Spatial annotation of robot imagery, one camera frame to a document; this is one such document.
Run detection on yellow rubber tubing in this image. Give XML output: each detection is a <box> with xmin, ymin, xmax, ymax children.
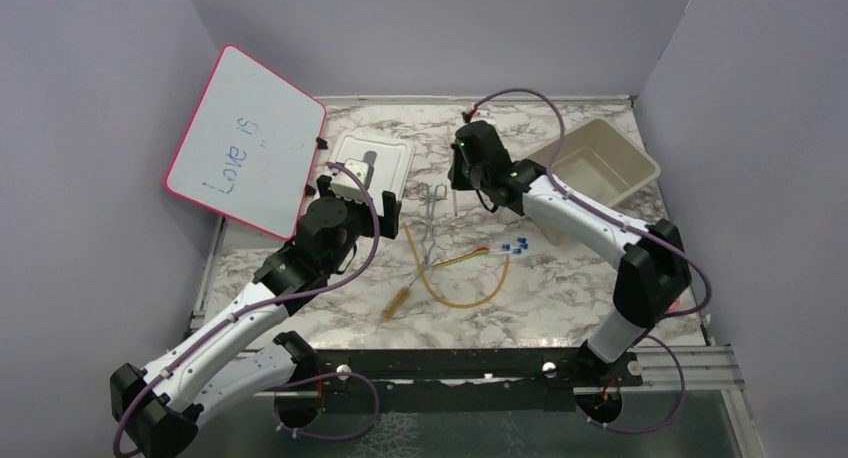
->
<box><xmin>401</xmin><ymin>223</ymin><xmax>515</xmax><ymax>310</ymax></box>

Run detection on metal crucible tongs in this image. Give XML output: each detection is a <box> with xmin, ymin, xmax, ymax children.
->
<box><xmin>418</xmin><ymin>183</ymin><xmax>448</xmax><ymax>264</ymax></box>

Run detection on test tube brush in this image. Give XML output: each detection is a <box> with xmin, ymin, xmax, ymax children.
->
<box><xmin>380</xmin><ymin>264</ymin><xmax>438</xmax><ymax>321</ymax></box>

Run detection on beige plastic bin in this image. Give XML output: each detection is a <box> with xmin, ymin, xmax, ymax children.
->
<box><xmin>526</xmin><ymin>118</ymin><xmax>661</xmax><ymax>208</ymax></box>

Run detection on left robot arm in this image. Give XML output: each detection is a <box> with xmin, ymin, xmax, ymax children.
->
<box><xmin>110</xmin><ymin>173</ymin><xmax>401</xmax><ymax>457</ymax></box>

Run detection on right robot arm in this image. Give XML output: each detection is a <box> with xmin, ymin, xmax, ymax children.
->
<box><xmin>448</xmin><ymin>120</ymin><xmax>692</xmax><ymax>385</ymax></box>

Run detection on white plastic bin lid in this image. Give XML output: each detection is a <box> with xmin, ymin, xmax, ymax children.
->
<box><xmin>316</xmin><ymin>134</ymin><xmax>415</xmax><ymax>201</ymax></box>

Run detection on stacked coloured plastic spoons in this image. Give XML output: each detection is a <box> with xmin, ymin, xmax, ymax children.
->
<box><xmin>432</xmin><ymin>247</ymin><xmax>490</xmax><ymax>268</ymax></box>

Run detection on pink framed whiteboard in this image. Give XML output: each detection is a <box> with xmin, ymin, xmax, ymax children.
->
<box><xmin>164</xmin><ymin>45</ymin><xmax>327</xmax><ymax>238</ymax></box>

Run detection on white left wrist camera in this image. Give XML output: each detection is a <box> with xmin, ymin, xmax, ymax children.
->
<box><xmin>329</xmin><ymin>158</ymin><xmax>374</xmax><ymax>203</ymax></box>

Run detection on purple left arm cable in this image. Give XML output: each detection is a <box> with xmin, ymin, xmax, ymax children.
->
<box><xmin>112</xmin><ymin>162</ymin><xmax>382</xmax><ymax>458</ymax></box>

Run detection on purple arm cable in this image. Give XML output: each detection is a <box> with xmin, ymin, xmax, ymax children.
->
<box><xmin>463</xmin><ymin>87</ymin><xmax>713</xmax><ymax>436</ymax></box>
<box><xmin>112</xmin><ymin>162</ymin><xmax>382</xmax><ymax>458</ymax></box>

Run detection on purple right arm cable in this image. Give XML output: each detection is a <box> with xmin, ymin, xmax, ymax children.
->
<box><xmin>463</xmin><ymin>87</ymin><xmax>713</xmax><ymax>436</ymax></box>

